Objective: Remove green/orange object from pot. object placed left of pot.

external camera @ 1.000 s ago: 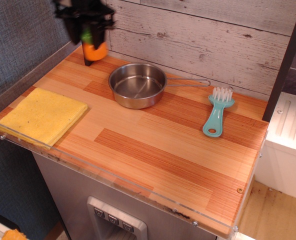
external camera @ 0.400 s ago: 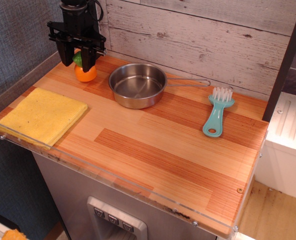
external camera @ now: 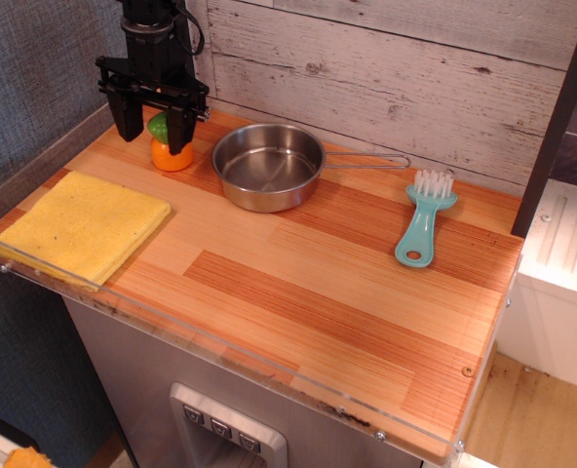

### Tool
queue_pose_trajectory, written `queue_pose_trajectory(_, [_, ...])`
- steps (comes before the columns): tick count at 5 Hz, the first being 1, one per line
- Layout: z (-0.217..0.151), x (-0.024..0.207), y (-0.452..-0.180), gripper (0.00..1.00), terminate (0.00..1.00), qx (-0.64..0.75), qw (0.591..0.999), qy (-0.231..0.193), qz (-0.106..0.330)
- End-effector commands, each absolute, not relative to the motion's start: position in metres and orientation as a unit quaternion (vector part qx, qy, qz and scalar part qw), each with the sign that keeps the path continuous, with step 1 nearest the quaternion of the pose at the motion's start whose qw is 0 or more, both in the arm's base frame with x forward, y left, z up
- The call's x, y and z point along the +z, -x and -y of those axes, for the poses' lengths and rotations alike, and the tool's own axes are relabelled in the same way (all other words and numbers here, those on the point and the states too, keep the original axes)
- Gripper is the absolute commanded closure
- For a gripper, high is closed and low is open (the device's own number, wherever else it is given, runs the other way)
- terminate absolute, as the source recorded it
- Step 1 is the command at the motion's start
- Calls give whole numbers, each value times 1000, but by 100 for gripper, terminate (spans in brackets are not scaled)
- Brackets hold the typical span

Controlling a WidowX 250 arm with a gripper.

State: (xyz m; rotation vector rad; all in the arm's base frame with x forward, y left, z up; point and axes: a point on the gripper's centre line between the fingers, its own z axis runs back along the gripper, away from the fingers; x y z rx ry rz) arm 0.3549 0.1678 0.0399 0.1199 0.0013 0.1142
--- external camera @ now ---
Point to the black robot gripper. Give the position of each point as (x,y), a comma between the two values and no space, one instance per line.
(152,73)

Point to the fat orange toy carrot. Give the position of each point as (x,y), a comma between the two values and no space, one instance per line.
(159,147)

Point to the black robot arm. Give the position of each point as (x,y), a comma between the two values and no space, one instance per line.
(152,12)

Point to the small steel pan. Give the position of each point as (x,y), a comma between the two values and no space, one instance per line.
(269,168)

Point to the folded yellow cloth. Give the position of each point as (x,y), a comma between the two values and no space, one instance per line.
(83,230)

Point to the clear acrylic front guard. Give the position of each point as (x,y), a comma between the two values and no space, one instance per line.
(431,449)

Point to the teal dish brush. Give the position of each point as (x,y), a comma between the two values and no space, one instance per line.
(430,193)

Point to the grey toy fridge cabinet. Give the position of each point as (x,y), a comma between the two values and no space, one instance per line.
(137,370)

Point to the silver dispenser panel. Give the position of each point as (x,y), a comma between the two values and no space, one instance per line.
(214,435)

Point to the orange object bottom left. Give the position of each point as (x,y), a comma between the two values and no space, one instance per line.
(27,458)

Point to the white toy sink unit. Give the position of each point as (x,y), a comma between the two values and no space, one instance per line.
(539,326)

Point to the dark right frame post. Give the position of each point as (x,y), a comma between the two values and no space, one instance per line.
(565,106)

